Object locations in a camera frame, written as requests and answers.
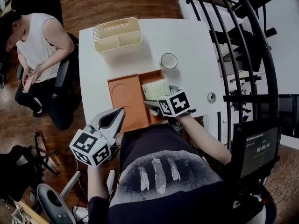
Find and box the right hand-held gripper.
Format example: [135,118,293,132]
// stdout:
[143,85,197,132]

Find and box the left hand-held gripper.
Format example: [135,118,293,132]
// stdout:
[69,106,127,168]

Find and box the patterned tissue pack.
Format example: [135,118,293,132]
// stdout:
[141,79,171,101]

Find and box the cream plastic container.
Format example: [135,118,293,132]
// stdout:
[93,17,144,53]

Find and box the person's right forearm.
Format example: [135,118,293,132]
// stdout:
[178,112,232,166]

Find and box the person's left forearm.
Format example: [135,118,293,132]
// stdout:
[87,164,111,202]

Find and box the orange tray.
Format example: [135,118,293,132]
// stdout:
[107,69,168,133]

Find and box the clear glass cup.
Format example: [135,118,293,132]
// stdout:
[159,52,178,70]

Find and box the person's black feather-print shirt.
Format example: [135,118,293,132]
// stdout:
[88,124,278,224]

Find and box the white table leg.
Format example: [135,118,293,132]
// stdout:
[59,171,82,199]

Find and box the pink phone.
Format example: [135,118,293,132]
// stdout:
[21,75,36,93]

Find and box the grey curved chair back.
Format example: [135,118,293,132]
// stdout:
[36,183,78,224]

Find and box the black swivel chair with star base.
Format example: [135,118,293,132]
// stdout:
[0,131,61,202]

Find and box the black monitor screen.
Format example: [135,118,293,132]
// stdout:
[232,122,282,181]

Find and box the black high-back office chair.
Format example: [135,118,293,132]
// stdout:
[10,0,64,28]

